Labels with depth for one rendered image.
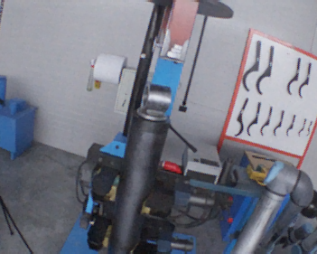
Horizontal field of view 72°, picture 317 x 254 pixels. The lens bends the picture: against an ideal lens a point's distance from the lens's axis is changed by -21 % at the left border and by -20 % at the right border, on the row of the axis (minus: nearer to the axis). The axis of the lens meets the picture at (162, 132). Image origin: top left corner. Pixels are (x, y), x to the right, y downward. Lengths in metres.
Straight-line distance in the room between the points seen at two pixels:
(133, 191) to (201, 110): 2.15
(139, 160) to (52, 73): 2.66
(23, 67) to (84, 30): 1.18
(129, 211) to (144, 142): 0.48
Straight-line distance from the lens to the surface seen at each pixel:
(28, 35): 4.10
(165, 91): 1.40
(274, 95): 3.65
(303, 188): 1.13
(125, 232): 1.79
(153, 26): 1.74
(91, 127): 3.79
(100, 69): 2.30
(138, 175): 1.51
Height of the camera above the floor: 1.90
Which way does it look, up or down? 20 degrees down
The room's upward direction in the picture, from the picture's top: 15 degrees clockwise
